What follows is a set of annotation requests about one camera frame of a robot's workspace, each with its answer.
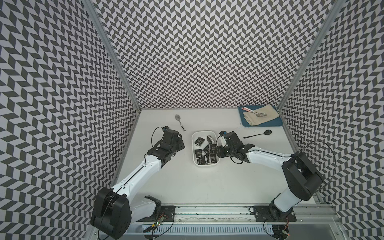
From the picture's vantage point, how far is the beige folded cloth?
43.1 inches

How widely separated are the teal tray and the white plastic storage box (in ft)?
0.94

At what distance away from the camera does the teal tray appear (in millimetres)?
1067
